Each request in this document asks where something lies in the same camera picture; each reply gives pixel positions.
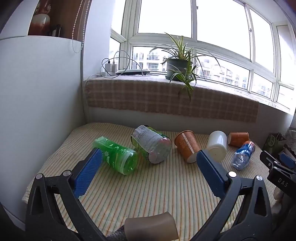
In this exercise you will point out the white cabinet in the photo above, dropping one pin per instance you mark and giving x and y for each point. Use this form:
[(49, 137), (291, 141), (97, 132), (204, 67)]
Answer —
[(34, 92)]

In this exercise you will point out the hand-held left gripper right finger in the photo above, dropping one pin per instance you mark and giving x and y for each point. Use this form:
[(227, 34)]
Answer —
[(209, 172)]

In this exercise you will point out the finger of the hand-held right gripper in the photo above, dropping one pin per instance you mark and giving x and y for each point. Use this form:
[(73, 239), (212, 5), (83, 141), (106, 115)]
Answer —
[(288, 160), (268, 161)]

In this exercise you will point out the white charger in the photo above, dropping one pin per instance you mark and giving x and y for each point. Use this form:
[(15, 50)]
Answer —
[(109, 69)]

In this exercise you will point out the large orange paper cup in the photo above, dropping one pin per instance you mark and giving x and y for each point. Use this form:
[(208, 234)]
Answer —
[(187, 143)]

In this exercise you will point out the potted spider plant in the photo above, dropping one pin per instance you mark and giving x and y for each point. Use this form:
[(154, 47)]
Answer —
[(177, 68)]

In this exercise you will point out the green plastic bottle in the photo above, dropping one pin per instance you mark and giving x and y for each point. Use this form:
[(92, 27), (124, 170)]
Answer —
[(115, 155)]

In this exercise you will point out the white window frame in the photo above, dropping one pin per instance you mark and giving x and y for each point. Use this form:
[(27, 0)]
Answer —
[(252, 67)]

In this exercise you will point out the dark small bottles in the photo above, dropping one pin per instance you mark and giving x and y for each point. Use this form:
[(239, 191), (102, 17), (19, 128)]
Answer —
[(56, 31)]

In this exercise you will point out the orange and white vase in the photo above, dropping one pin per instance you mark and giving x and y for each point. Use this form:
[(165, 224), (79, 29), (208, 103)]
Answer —
[(39, 24)]

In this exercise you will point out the large clear labelled jar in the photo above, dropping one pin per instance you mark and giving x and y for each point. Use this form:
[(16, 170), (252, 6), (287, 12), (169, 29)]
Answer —
[(150, 143)]

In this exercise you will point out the green cardboard box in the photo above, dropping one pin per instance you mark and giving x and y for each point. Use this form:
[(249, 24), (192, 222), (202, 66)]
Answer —
[(272, 142)]

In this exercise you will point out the small orange paper cup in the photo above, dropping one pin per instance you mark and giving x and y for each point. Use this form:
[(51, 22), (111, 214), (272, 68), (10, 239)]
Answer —
[(239, 139)]

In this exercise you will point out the dark flat tablet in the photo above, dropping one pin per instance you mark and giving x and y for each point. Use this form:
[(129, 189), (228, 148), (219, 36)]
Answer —
[(133, 71)]

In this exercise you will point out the patterned cloth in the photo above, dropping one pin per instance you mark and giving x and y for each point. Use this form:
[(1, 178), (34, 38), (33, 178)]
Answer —
[(291, 136)]

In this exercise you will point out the beige cylindrical object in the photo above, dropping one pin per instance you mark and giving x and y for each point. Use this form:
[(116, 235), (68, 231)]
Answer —
[(151, 227)]

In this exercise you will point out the checked brown cloth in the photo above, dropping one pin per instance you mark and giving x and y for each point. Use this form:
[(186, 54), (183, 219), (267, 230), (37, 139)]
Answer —
[(150, 97)]

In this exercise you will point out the striped yellow cloth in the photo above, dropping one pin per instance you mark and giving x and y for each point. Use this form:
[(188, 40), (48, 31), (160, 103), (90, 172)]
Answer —
[(150, 190)]

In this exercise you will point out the crushed bottle with blue label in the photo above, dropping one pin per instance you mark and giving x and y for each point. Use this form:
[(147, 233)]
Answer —
[(244, 154)]

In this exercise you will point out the person's right hand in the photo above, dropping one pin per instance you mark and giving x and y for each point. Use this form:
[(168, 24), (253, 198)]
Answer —
[(279, 194)]

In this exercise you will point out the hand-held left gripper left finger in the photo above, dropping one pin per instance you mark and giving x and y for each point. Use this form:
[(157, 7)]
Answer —
[(89, 172)]

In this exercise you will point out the white cup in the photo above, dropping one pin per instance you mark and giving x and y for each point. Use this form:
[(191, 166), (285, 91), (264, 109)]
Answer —
[(217, 143)]

